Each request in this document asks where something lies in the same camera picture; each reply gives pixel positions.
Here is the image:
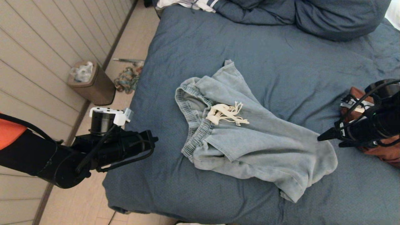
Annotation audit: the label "rust brown shorts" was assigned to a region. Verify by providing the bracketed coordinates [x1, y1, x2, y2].
[341, 87, 400, 169]

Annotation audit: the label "light blue denim shorts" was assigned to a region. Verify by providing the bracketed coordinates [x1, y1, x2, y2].
[175, 59, 338, 203]

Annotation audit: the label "brown trash bin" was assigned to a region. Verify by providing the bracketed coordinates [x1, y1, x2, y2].
[67, 61, 116, 106]

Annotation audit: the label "multicoloured rag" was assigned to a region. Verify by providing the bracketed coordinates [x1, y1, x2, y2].
[113, 66, 141, 95]

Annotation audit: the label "clear plastic bin bag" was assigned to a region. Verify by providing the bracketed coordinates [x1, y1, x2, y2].
[70, 62, 94, 83]

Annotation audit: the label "thin silver metal rod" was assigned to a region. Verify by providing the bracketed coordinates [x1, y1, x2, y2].
[112, 58, 145, 65]

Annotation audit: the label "blue bed cover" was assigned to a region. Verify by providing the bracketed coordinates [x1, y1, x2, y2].
[103, 0, 400, 225]

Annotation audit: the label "crumpled blue duvet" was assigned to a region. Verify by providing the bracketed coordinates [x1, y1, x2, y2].
[214, 0, 391, 42]

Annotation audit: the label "white pillow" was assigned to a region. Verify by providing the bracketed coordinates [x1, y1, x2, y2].
[385, 0, 400, 31]

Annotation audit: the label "white striped garment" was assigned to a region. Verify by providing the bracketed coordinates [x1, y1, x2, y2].
[156, 0, 221, 13]

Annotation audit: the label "thin black left gripper cable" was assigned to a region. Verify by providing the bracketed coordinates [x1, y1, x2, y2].
[95, 139, 156, 173]

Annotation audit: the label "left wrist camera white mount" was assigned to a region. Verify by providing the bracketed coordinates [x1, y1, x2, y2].
[89, 107, 134, 126]

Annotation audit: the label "smooth black right arm cable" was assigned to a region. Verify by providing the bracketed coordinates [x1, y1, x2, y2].
[339, 80, 400, 125]

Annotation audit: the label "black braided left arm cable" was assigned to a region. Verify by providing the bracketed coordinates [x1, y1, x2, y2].
[0, 113, 118, 175]

